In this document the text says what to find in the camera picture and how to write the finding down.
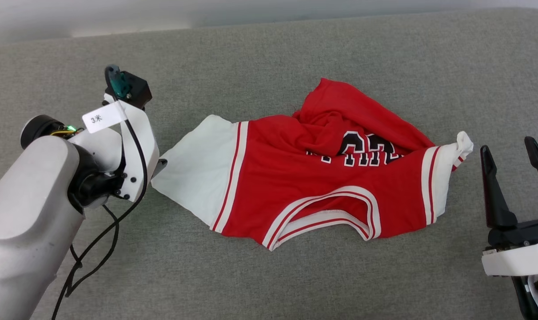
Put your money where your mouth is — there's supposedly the white paper label tag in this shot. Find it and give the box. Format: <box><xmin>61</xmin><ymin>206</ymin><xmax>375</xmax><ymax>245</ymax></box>
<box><xmin>82</xmin><ymin>101</ymin><xmax>128</xmax><ymax>134</ymax></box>

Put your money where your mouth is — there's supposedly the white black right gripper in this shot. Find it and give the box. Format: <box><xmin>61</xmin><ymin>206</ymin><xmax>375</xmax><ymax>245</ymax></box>
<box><xmin>480</xmin><ymin>136</ymin><xmax>538</xmax><ymax>277</ymax></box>

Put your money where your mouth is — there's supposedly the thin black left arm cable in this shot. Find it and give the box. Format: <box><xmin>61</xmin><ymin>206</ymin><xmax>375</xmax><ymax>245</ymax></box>
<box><xmin>51</xmin><ymin>96</ymin><xmax>149</xmax><ymax>320</ymax></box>

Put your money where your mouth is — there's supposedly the red white basketball jersey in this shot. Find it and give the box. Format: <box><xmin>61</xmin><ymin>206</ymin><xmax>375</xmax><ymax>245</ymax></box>
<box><xmin>151</xmin><ymin>78</ymin><xmax>474</xmax><ymax>252</ymax></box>

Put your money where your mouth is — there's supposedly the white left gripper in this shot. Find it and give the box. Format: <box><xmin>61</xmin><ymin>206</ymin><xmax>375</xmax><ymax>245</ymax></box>
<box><xmin>103</xmin><ymin>93</ymin><xmax>168</xmax><ymax>203</ymax></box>

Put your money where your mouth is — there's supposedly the grey fabric sofa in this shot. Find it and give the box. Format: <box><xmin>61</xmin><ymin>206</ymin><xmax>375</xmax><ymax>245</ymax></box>
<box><xmin>0</xmin><ymin>6</ymin><xmax>538</xmax><ymax>320</ymax></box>

